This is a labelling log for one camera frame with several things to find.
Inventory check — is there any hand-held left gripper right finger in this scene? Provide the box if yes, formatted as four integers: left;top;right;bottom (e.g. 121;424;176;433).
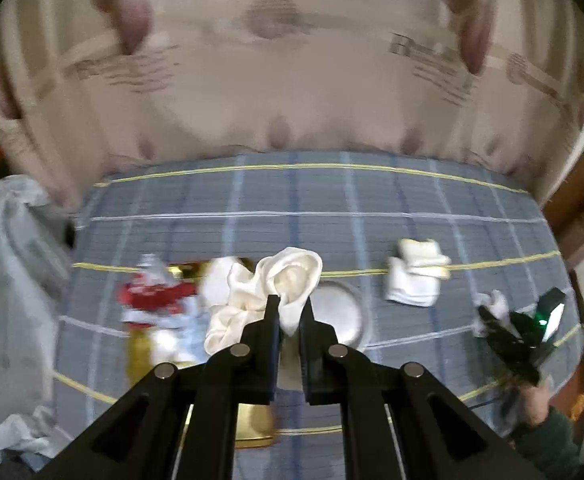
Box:
298;300;547;480

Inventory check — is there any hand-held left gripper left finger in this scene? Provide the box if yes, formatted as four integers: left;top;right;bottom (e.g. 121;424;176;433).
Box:
37;295;283;480

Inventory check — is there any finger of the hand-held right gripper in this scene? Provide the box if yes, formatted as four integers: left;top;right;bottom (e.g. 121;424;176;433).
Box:
476;305;528;367
508;311;541;349

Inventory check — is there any small white cloth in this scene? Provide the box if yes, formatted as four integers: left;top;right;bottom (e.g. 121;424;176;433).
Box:
472;289;510;338

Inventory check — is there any gold box with red outside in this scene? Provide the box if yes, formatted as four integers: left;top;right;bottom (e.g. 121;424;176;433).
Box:
124;262;277;450

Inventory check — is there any cream cloth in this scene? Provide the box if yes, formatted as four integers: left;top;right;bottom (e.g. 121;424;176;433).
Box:
203;246;324;356

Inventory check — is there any person's right forearm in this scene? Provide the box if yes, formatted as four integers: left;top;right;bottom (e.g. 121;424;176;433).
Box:
512;405;584;480

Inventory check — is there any person's right hand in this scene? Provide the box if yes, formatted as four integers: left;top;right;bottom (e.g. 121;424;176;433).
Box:
519;382;555;428

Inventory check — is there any brown wooden furniture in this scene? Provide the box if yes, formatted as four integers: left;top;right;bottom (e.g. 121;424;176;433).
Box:
542;125;584;271

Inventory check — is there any grey plaid bed sheet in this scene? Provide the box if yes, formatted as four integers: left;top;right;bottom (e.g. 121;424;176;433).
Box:
52;152;584;480

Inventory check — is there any white leaf print plastic cover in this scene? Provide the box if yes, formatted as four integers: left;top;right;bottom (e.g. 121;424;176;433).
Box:
0;175;78;466

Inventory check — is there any beige leaf print curtain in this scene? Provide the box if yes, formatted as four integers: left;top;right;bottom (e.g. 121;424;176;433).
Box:
0;0;584;211

